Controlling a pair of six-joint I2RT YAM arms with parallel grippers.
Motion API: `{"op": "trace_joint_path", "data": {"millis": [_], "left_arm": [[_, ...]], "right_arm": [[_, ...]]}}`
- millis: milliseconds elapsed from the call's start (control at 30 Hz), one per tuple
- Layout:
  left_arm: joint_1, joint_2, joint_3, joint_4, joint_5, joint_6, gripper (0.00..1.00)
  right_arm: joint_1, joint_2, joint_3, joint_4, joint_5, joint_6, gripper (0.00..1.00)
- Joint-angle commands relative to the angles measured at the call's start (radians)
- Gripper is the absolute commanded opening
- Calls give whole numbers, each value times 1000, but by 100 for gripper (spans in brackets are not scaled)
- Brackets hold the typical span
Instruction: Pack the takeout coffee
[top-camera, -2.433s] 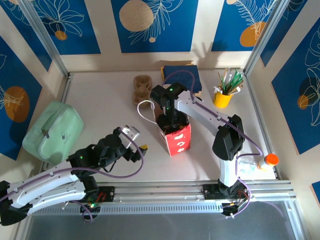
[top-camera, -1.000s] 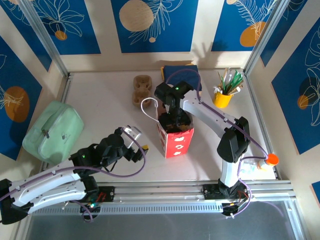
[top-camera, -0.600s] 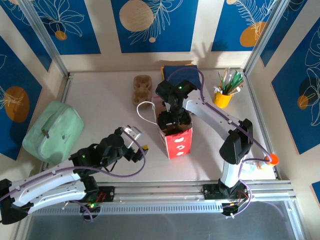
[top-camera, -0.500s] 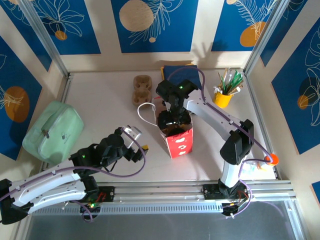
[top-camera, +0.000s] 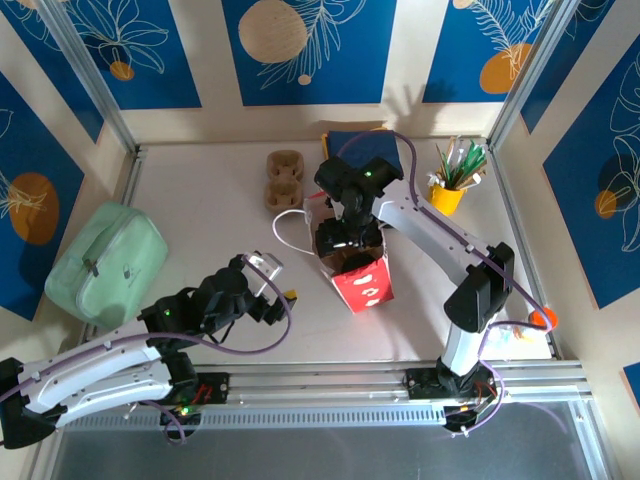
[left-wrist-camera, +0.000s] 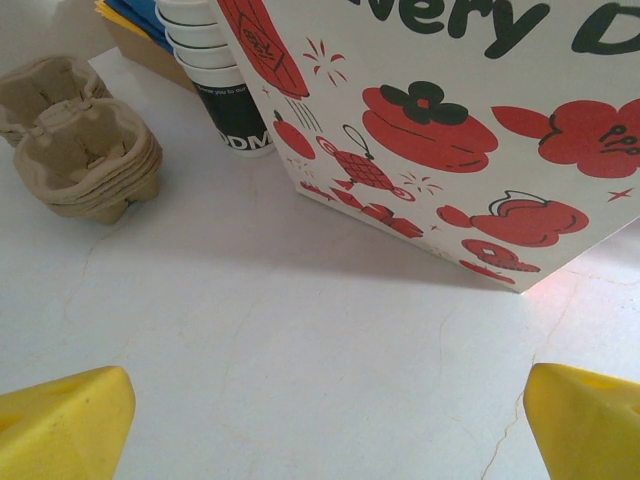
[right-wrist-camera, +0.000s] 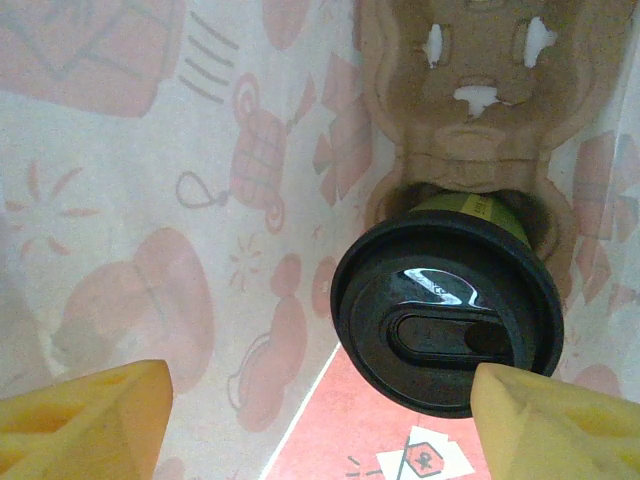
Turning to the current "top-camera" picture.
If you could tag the red paper gift bag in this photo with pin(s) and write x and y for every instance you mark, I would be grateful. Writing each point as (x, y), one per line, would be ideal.
(367, 292)

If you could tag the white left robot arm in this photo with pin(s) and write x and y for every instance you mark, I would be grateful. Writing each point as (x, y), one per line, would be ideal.
(100, 365)

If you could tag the blue paper napkin stack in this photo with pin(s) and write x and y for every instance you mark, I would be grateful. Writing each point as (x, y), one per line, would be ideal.
(372, 147)

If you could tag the cardboard cup carrier stack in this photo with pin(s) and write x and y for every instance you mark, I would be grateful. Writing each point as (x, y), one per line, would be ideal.
(285, 165)

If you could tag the white sugar sachet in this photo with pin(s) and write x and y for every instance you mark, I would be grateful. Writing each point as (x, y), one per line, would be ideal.
(432, 178)

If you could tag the yellow metal bucket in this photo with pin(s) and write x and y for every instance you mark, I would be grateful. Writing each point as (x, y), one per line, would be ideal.
(447, 200)

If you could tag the white wrapped straw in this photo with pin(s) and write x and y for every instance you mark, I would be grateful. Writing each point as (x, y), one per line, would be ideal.
(452, 155)

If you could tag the mint green zipper pouch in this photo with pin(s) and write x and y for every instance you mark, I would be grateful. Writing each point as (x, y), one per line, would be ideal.
(100, 260)

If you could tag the clear plastic wrapper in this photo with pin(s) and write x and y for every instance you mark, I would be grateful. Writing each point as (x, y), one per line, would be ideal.
(502, 335)

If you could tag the orange ball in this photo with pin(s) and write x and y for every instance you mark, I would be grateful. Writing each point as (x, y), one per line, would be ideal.
(545, 316)

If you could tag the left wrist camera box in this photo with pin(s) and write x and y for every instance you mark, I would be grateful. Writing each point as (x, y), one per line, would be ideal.
(262, 272)

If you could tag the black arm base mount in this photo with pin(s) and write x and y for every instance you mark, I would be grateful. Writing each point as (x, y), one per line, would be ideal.
(215, 387)
(420, 385)

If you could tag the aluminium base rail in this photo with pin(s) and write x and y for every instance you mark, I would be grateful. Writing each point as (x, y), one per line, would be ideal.
(320, 385)

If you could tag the aluminium side rail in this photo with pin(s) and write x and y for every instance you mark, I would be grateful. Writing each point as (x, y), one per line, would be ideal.
(516, 220)
(132, 175)

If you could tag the aluminium frame post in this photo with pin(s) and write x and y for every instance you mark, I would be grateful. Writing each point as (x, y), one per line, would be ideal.
(85, 65)
(525, 75)

